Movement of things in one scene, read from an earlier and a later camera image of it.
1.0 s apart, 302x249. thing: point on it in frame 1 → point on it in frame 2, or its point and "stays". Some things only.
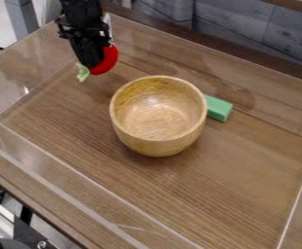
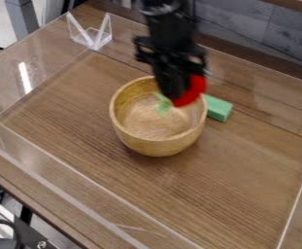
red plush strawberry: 107,62 → 195,88
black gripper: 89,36 → 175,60
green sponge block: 218,109 stays
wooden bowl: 158,113 stays
